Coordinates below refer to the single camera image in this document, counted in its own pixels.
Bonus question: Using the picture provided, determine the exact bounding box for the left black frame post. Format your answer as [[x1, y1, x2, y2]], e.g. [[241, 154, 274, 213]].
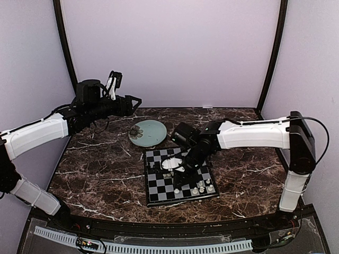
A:
[[52, 0, 78, 91]]

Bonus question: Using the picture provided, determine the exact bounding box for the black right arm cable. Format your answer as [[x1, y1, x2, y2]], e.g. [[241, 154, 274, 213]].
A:
[[286, 117, 330, 170]]

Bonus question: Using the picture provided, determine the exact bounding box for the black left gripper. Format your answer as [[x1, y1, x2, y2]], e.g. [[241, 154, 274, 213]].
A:
[[87, 94, 142, 122]]

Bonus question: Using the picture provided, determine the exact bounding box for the pale green flower plate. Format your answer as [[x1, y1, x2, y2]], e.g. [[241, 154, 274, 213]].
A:
[[128, 120, 167, 148]]

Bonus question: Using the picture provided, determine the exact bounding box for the white slotted cable duct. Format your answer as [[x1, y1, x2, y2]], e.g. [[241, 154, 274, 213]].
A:
[[33, 226, 253, 253]]

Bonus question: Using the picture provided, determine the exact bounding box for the black frame post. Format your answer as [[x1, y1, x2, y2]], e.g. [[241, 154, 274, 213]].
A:
[[255, 0, 288, 116], [52, 0, 78, 91]]

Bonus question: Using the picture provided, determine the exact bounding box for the black grey chessboard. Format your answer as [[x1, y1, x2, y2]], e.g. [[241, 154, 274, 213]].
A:
[[143, 147, 219, 207]]

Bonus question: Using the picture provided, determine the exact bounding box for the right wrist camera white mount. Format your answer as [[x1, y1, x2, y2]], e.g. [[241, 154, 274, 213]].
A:
[[160, 157, 185, 172]]

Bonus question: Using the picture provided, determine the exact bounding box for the right black frame post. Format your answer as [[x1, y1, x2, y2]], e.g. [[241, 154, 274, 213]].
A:
[[255, 0, 288, 116]]

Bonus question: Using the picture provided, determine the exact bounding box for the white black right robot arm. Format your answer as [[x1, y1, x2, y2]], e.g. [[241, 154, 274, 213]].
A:
[[160, 111, 316, 230]]

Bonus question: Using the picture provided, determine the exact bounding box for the white chess pieces pile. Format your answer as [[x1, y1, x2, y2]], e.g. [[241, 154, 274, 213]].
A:
[[163, 172, 174, 179]]

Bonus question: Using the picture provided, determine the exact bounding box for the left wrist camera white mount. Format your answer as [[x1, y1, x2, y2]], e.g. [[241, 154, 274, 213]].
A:
[[102, 70, 122, 101]]

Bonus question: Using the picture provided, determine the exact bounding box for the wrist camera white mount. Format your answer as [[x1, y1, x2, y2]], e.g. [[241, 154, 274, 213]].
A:
[[160, 157, 185, 172], [102, 70, 122, 101]]

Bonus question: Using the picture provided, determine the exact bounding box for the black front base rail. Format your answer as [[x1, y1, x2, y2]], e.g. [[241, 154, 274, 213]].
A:
[[45, 214, 299, 239]]

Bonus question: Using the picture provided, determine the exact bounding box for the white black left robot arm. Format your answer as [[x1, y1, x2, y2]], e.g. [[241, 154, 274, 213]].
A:
[[1, 76, 142, 231]]

